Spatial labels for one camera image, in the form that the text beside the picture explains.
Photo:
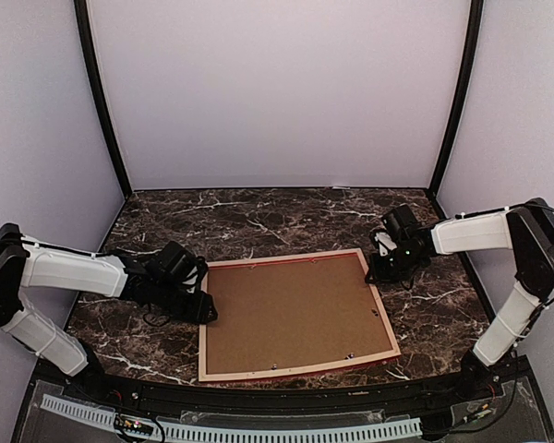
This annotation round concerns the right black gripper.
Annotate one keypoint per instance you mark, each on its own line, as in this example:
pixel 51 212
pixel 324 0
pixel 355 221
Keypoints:
pixel 379 274

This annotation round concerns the red wooden picture frame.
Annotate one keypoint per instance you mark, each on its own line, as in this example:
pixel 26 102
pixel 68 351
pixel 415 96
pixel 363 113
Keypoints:
pixel 295 369

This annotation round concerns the left black corner post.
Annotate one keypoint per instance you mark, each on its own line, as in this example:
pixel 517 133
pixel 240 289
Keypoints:
pixel 88 49

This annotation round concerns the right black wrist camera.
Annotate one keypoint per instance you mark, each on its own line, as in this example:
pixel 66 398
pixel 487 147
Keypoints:
pixel 400 223

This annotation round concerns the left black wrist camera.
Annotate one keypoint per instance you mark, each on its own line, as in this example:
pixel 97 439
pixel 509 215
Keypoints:
pixel 174 264

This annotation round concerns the right black corner post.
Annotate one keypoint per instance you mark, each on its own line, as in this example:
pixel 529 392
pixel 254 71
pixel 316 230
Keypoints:
pixel 459 97

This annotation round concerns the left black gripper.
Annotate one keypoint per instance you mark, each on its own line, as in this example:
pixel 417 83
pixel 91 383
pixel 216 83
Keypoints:
pixel 198 311

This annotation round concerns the black corner post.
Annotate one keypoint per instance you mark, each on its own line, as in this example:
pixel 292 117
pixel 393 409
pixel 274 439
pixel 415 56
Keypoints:
pixel 459 97
pixel 88 49

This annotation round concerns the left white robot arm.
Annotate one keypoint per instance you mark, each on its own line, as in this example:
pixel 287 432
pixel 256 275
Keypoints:
pixel 26 262

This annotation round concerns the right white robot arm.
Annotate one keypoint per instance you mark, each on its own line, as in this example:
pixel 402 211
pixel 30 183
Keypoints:
pixel 512 248

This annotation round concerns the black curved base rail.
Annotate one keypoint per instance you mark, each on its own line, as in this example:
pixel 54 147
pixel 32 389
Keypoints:
pixel 426 396

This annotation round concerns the white cable duct strip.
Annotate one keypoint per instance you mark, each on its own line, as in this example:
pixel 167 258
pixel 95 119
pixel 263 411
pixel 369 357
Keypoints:
pixel 134 428

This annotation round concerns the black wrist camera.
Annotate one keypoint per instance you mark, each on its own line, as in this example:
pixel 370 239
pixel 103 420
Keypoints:
pixel 400 223
pixel 174 264

